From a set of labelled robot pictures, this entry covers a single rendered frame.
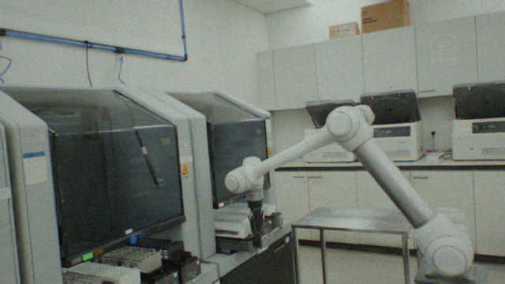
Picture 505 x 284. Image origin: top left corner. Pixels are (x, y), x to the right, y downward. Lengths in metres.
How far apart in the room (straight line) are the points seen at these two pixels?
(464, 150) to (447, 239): 2.49
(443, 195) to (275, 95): 2.06
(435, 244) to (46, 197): 1.32
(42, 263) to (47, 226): 0.11
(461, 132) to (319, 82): 1.52
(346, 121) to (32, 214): 1.11
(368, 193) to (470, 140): 1.03
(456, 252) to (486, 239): 2.59
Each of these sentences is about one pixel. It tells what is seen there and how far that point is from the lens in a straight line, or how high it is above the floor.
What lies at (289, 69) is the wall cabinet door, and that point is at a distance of 4.80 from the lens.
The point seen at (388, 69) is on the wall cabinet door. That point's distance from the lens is 4.46.
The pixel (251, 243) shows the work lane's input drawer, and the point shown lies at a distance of 2.12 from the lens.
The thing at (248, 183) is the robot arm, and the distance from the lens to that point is 1.88.
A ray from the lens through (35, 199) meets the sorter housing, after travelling 1.46.
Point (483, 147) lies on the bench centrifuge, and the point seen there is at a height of 1.02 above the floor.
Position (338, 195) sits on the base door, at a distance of 4.37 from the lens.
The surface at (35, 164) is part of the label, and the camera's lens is 1.46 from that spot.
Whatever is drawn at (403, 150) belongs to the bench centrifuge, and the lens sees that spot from 4.17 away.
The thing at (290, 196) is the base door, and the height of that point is 0.55.
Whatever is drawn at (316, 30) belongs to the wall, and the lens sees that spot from 5.10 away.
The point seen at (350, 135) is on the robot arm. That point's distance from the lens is 1.64.
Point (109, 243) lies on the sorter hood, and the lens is 1.63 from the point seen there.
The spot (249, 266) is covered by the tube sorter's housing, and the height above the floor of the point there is 0.62.
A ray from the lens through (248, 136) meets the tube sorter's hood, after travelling 2.41.
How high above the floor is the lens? 1.40
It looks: 3 degrees down
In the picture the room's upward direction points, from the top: 4 degrees counter-clockwise
